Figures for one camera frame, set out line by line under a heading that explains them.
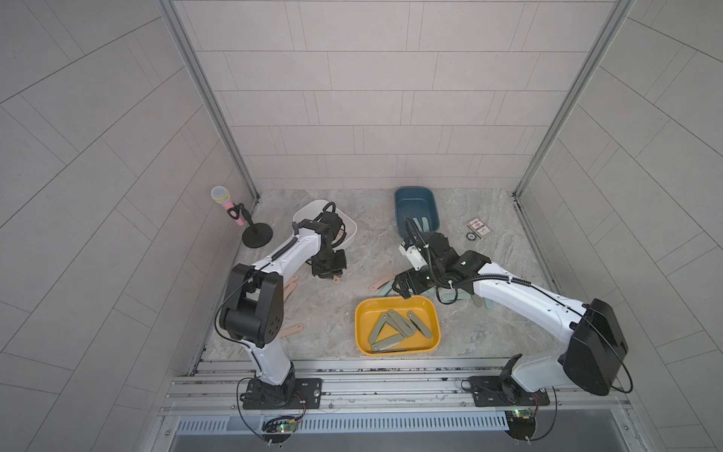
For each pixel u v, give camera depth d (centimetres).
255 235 101
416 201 112
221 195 85
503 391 64
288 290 89
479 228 105
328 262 74
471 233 105
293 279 91
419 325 83
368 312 85
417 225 105
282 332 81
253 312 45
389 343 79
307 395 71
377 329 81
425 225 106
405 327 81
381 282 91
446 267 59
